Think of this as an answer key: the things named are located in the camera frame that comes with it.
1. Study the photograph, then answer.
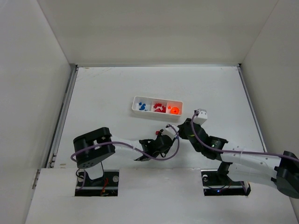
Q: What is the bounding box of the red curved lego piece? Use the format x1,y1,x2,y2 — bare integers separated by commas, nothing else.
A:
153,103,166,113

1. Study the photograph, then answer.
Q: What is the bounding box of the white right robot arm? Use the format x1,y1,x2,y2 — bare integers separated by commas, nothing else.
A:
178,118,299,199

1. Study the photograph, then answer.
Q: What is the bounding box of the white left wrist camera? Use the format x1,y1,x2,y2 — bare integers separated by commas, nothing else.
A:
161,124,179,140

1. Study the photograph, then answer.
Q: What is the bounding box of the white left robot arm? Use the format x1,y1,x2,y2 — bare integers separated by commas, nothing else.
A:
71,125,179,180

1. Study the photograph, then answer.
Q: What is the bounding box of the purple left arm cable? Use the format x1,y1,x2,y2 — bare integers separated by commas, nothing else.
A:
70,124,180,189

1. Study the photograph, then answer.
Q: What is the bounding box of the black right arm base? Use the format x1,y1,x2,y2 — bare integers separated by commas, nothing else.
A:
201,162,251,196

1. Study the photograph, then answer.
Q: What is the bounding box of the blue lego arch piece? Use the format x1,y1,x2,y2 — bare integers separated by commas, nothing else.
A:
138,102,148,111

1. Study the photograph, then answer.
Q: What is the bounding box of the white three-compartment sorting tray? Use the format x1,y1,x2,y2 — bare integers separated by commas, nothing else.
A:
131,96,183,120

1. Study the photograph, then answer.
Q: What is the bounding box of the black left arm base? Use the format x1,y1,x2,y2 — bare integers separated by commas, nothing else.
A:
75,170,119,197

